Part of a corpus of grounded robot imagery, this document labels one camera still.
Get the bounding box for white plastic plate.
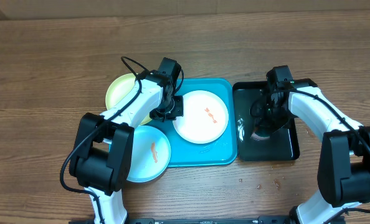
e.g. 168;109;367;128
173;90;229;144

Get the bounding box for yellow-green plastic plate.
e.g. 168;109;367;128
102;74;159;126

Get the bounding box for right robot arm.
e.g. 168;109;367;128
250;65;370;223

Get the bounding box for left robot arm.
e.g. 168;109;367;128
59;58;184;223

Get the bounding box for black rectangular water tray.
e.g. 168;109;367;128
232;82;300;161

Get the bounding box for light blue plastic plate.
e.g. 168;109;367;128
127;126;171;183

